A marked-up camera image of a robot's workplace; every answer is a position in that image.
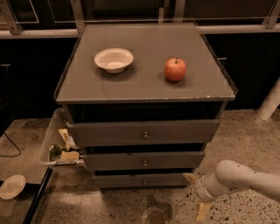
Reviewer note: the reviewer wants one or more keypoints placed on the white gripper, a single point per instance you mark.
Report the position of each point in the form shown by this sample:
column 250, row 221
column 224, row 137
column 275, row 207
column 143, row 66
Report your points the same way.
column 199, row 188

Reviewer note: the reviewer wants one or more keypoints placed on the grey bottom drawer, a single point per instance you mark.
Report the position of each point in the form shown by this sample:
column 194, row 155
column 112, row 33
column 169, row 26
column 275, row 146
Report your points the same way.
column 143, row 180

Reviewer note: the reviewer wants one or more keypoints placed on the grey drawer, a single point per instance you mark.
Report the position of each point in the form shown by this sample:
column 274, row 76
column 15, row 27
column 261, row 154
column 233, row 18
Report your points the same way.
column 88, row 134
column 143, row 180
column 142, row 161

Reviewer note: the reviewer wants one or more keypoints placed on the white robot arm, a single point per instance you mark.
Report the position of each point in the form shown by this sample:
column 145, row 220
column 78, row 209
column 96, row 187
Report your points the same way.
column 230, row 177

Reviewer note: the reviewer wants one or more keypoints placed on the grey middle drawer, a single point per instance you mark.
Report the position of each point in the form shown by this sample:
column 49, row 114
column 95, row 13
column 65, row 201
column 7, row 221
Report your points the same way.
column 142, row 161

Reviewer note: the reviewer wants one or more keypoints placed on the grey drawer cabinet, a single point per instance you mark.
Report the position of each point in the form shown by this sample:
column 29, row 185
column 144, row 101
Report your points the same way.
column 141, row 93

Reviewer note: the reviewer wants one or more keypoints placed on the grey top drawer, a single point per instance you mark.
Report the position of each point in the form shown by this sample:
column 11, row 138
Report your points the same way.
column 88, row 134

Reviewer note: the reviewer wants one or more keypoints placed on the red apple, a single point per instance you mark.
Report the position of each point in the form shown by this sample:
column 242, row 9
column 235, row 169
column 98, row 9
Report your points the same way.
column 174, row 69

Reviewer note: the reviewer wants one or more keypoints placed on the yellow sponge in bin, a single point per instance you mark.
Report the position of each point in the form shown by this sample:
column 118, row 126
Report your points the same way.
column 70, row 156

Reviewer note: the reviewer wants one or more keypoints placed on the clear plastic bin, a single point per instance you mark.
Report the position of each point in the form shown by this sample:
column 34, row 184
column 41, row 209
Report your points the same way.
column 53, row 145

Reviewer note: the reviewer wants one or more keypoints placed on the white bowl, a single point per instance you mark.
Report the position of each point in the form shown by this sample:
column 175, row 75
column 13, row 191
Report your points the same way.
column 113, row 60

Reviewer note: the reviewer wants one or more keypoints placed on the white round plate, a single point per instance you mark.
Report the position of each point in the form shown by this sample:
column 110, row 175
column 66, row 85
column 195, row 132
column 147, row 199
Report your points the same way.
column 12, row 187

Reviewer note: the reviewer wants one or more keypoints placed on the metal railing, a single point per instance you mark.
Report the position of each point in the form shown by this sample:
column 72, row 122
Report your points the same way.
column 44, row 18

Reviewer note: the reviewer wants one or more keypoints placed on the white post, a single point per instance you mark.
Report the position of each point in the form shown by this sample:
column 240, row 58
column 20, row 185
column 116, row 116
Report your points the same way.
column 270, row 103

